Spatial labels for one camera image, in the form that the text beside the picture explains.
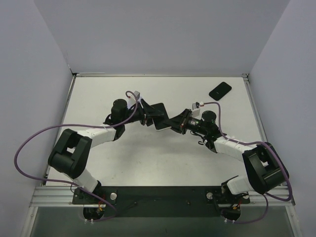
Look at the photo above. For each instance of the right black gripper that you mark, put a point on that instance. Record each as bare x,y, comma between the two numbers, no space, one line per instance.
184,121

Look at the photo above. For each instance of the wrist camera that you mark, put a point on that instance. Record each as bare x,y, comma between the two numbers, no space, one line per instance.
133,97
196,109

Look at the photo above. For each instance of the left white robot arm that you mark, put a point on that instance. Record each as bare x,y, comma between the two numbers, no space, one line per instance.
70,154

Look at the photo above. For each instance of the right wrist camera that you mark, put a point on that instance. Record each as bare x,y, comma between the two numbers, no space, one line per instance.
196,109

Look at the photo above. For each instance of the black phone case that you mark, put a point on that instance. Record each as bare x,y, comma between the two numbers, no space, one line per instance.
220,91

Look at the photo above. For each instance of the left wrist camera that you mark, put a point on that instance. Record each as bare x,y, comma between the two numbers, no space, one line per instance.
133,97

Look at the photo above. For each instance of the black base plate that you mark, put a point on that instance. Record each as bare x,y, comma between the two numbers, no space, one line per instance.
168,201

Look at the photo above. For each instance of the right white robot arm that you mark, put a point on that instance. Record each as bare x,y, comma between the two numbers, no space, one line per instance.
263,171

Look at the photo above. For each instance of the aluminium front rail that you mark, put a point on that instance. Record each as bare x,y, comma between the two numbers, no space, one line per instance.
61,196

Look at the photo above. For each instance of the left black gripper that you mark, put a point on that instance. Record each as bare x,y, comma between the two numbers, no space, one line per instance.
143,112

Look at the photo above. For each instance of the dark smartphone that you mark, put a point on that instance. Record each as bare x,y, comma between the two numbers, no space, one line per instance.
161,117

